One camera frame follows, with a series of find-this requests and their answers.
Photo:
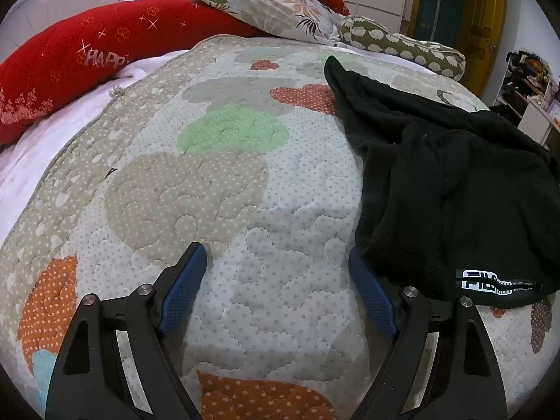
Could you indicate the black pants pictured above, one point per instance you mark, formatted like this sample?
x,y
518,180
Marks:
x,y
437,183

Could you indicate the white cabinet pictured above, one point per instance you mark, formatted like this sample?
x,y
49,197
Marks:
x,y
538,122

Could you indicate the yellow door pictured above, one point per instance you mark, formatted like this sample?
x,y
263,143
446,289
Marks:
x,y
481,22

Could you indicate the long red pillow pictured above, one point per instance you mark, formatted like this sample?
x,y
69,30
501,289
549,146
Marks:
x,y
65,65

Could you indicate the white bed sheet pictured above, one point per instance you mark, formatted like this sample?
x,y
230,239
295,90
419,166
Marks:
x,y
43,148

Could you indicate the floral pillow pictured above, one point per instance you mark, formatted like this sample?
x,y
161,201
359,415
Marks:
x,y
271,8

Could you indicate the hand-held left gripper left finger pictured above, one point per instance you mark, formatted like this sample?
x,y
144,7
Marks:
x,y
183,288

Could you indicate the green door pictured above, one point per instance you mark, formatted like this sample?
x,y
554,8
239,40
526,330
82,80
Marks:
x,y
437,4

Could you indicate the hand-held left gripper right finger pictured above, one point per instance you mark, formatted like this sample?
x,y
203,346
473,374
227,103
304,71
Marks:
x,y
372,293

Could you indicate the heart-patterned quilt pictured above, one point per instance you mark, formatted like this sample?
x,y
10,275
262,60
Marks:
x,y
262,227

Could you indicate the shoe rack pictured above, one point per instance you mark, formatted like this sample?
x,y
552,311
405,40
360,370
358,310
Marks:
x,y
525,78

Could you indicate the white electric fan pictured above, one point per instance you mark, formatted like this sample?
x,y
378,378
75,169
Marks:
x,y
57,0

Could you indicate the olive patterned bolster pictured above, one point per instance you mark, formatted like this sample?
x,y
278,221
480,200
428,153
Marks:
x,y
393,41

